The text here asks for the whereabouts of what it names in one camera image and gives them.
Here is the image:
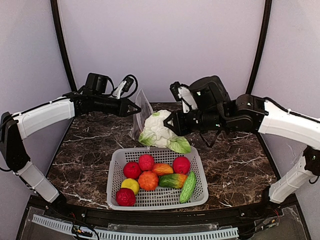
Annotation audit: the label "white perforated plastic basket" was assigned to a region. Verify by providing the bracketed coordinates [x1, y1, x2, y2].
[106, 145, 210, 211]

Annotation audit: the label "right black frame post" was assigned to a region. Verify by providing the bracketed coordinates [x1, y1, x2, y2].
[245, 0, 273, 94]

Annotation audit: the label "left electronics board wires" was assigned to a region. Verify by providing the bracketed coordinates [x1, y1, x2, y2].
[67, 212, 101, 240]

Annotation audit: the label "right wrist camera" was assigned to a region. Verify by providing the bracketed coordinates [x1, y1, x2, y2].
[169, 81, 198, 114]

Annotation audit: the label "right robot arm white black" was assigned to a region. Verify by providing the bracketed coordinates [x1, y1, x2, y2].
[163, 75, 320, 205]

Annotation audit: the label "orange pumpkin toy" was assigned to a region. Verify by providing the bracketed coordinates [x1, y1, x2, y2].
[138, 171, 159, 191]

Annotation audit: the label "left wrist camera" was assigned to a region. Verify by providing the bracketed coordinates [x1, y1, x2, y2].
[111, 76, 134, 99]

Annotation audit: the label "red wrinkled fruit right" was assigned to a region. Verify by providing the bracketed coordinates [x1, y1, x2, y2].
[172, 156, 191, 175]

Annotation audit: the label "green bitter gourd toy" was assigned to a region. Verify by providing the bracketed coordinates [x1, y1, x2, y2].
[179, 171, 197, 204]

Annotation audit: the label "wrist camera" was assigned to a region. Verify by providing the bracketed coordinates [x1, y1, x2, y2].
[169, 81, 198, 114]
[111, 76, 134, 99]

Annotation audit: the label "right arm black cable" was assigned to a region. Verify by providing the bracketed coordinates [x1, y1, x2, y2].
[198, 127, 225, 148]

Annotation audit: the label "white cauliflower toy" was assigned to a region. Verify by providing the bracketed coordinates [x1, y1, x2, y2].
[138, 109, 191, 154]

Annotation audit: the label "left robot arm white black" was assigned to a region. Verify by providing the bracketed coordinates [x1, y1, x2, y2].
[0, 73, 141, 206]

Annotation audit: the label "left black frame post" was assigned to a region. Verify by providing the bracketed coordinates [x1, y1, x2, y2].
[50, 0, 77, 92]

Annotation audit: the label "electronics board wires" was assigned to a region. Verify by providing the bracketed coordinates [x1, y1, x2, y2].
[67, 212, 101, 240]
[254, 209, 283, 232]

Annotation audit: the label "orange yellow mango toy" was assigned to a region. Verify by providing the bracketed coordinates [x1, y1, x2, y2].
[152, 163, 174, 176]

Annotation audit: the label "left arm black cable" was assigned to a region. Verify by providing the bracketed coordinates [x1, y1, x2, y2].
[104, 73, 139, 100]

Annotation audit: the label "yellow lemon toy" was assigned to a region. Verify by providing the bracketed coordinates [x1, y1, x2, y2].
[121, 178, 140, 195]

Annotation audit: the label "red tomato fruit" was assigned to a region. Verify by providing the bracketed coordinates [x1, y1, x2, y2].
[123, 161, 142, 179]

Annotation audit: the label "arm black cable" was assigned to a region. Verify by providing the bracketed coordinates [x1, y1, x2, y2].
[198, 127, 225, 148]
[104, 73, 139, 100]

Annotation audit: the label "green orange mango toy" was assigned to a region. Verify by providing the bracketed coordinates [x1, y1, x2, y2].
[158, 173, 188, 189]

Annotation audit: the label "red wrinkled fruit left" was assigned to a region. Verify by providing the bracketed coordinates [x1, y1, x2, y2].
[138, 154, 155, 171]

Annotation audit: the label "red wrinkled fruit front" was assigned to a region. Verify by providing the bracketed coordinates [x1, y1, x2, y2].
[115, 188, 136, 207]

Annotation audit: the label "clear zip top bag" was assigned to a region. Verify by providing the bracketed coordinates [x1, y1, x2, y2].
[129, 89, 154, 141]

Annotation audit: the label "red wrinkled fruit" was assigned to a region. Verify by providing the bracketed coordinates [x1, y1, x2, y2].
[138, 154, 155, 171]
[115, 188, 136, 207]
[172, 156, 191, 175]

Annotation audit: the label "black frame post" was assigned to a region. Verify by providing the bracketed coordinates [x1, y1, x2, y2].
[245, 0, 273, 94]
[50, 0, 77, 92]

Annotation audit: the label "white slotted cable duct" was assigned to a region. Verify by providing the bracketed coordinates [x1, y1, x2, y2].
[32, 214, 239, 240]

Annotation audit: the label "black front rail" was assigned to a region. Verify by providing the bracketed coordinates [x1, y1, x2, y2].
[25, 195, 307, 239]

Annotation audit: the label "right electronics board wires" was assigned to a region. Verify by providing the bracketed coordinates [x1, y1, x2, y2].
[254, 209, 283, 232]

